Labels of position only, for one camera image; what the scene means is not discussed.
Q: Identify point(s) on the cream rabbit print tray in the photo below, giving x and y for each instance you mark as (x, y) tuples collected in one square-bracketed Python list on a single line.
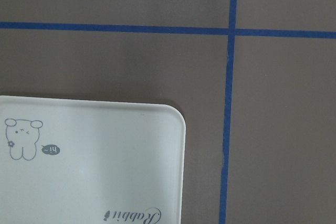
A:
[(77, 161)]

